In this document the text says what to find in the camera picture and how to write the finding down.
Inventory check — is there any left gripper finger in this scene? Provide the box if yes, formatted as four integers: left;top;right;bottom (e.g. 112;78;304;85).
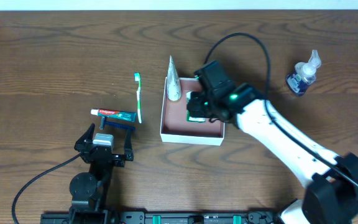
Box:
74;123;95;152
124;129;133;156

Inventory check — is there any green white soap packet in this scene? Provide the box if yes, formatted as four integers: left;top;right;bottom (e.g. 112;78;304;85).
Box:
186;91;206;123

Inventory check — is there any Colgate toothpaste tube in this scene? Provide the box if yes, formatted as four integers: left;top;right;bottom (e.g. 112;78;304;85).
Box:
91;109;137;122

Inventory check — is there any white lotion tube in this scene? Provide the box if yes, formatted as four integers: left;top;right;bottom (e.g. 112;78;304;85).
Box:
166;56;181;101

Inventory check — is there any green white toothbrush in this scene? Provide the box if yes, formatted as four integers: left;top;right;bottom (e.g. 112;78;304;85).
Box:
134;72;142;123

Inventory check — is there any clear blue pump soap bottle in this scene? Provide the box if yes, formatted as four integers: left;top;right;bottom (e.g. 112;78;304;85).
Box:
285;50;321;96

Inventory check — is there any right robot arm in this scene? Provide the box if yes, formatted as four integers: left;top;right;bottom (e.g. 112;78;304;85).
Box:
187;60;358;223

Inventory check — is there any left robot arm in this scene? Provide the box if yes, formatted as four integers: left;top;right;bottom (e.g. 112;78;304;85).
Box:
69;124;135;224

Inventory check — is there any blue disposable razor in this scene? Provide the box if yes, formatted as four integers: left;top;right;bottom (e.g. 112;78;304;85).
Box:
99;116;135;131

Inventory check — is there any white box with pink interior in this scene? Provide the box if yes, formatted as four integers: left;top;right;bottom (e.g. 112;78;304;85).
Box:
160;78;225;146

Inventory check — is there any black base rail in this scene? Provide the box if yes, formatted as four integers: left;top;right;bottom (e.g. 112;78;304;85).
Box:
40;211;279;224

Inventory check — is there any right black cable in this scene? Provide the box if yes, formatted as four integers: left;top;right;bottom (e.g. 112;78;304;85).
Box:
203;32;358;208

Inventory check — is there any black cable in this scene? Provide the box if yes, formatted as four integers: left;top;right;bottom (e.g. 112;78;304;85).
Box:
203;32;358;208
11;151;83;224

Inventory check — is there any left black cable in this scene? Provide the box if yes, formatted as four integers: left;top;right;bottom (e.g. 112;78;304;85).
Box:
11;151;83;224

